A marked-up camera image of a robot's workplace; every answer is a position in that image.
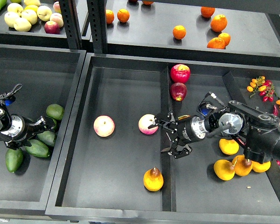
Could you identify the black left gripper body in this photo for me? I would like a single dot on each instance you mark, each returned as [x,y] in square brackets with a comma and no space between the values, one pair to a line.
[20,130]

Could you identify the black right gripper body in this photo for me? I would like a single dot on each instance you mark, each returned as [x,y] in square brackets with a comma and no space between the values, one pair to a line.
[190,130]

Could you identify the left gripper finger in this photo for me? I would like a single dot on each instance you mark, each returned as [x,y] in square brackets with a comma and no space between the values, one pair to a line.
[31,144]
[43,124]

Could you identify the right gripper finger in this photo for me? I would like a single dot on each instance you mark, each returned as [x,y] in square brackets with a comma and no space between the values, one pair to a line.
[166,121]
[177,149]

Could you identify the green avocado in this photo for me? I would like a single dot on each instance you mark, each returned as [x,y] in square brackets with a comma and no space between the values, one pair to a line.
[14,159]
[48,138]
[54,124]
[42,151]
[55,111]

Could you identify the yellow pear with brown top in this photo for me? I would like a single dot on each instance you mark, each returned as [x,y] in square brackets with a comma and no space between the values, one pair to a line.
[153,179]

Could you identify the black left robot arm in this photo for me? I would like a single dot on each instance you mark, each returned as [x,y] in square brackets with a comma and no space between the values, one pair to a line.
[6,99]

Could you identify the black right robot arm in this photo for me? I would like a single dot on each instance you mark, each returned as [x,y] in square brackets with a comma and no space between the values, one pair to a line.
[257,132]

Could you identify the yellow pear near divider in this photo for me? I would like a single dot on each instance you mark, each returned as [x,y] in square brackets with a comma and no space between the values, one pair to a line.
[183,117]

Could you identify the green avocado top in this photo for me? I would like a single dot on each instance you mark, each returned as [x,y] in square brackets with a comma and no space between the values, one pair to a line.
[55,111]

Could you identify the yellow pear upper right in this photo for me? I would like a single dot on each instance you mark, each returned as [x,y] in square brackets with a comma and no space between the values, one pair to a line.
[228,147]

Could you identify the yellow pear lower left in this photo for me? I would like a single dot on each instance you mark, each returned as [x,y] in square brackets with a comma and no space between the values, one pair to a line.
[224,169]

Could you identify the yellow pear lower middle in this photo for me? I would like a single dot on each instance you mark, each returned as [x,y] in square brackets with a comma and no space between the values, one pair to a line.
[242,166]

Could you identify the yellow pear lower right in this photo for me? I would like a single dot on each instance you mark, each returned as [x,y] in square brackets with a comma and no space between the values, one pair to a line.
[260,168]

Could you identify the pink yellow apple middle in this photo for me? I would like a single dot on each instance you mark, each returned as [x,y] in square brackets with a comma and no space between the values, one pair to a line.
[144,122]

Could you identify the pink yellow apple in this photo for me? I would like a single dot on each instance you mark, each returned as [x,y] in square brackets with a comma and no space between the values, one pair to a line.
[104,126]
[144,122]

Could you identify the dark red apple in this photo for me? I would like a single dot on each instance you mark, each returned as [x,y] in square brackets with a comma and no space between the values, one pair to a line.
[178,91]

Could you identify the black left tray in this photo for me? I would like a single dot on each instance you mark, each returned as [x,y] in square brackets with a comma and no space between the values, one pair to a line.
[47,76]

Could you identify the black tray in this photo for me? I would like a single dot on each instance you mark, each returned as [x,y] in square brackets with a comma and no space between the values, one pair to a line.
[47,76]
[100,179]

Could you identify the bright red apple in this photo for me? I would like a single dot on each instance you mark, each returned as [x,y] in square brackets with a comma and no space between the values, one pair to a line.
[180,73]

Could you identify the pink yellow apple left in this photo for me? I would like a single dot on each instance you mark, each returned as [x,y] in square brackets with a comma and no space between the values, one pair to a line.
[104,126]

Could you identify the black centre tray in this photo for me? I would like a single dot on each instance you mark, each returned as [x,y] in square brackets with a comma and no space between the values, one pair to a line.
[100,179]

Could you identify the red cherry tomato bunch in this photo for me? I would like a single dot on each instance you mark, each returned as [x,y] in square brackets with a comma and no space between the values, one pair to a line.
[266,91]

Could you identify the red chili pepper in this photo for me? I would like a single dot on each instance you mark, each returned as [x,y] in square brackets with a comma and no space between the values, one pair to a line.
[275,110]

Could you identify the orange on shelf front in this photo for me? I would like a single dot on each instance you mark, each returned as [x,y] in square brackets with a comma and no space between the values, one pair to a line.
[216,43]

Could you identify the orange on shelf centre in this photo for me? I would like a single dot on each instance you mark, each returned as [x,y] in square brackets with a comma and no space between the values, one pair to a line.
[179,32]

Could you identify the black upper right shelf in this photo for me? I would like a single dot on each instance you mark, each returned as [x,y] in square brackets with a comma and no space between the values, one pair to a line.
[255,36]

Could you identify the orange on shelf right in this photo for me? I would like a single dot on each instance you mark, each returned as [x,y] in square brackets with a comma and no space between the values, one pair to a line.
[226,37]

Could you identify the red apple on shelf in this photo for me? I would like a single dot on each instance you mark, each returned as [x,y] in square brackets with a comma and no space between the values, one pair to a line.
[51,27]

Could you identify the pale yellow apple front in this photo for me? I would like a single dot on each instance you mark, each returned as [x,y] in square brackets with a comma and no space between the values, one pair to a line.
[22,25]

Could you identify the pink peach on shelf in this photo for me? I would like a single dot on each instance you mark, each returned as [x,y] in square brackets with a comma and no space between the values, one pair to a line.
[57,17]

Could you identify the pale yellow apple left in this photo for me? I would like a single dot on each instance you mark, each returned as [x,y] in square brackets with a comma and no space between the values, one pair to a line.
[10,18]

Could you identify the pale yellow apple centre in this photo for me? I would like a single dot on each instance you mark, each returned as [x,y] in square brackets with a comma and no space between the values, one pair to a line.
[30,15]

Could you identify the black shelf post left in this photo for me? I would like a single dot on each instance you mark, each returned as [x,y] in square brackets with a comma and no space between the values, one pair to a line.
[71,24]

